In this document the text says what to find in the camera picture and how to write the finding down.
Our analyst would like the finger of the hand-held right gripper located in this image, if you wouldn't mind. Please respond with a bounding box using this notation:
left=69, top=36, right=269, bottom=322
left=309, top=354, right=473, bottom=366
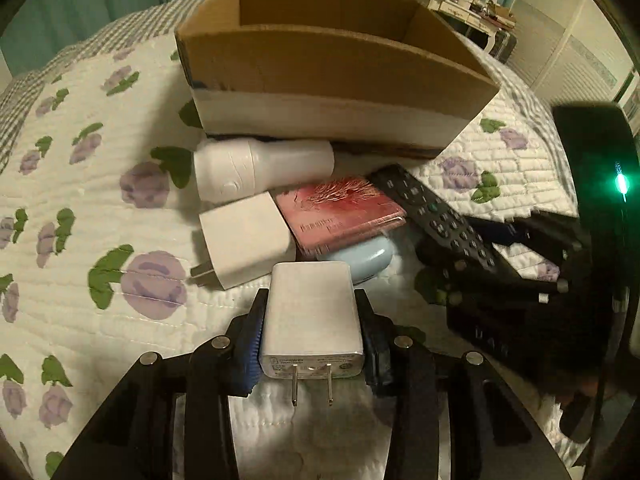
left=465, top=212, right=588, bottom=267
left=415, top=242, right=571, bottom=312

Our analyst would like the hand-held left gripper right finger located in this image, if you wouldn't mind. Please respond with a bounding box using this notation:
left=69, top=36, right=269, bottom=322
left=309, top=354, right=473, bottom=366
left=353, top=287, right=573, bottom=480

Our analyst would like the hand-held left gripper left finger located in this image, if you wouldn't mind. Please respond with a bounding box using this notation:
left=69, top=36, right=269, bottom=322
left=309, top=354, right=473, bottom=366
left=50, top=287, right=269, bottom=480

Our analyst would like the black remote control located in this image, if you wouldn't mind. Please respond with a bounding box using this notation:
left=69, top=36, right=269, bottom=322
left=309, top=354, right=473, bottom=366
left=367, top=164, right=520, bottom=287

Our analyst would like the cardboard box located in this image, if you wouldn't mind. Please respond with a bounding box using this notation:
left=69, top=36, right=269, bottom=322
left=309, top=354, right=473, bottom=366
left=174, top=0, right=501, bottom=153

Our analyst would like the light blue case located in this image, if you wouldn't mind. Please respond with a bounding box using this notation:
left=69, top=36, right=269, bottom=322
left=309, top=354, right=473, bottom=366
left=316, top=235, right=394, bottom=286

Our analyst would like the red booklet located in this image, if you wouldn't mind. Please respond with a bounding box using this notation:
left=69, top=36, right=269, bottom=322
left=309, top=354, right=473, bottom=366
left=275, top=175, right=407, bottom=261

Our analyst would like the white plastic bottle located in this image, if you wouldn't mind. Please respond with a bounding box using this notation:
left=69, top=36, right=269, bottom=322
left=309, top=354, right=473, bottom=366
left=193, top=140, right=336, bottom=204

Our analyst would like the white wardrobe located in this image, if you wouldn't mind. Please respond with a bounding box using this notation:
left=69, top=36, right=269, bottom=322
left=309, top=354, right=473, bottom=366
left=500, top=0, right=640, bottom=111

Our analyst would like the floral quilted blanket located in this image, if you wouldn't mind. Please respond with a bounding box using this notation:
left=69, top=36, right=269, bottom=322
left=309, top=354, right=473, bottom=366
left=0, top=0, right=640, bottom=480

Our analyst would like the white dressing table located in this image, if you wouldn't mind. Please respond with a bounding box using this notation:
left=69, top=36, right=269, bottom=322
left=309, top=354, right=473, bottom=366
left=400, top=0, right=518, bottom=58

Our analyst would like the white cube wall charger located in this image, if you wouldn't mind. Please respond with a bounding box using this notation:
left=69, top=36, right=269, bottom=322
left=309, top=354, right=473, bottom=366
left=189, top=191, right=298, bottom=291

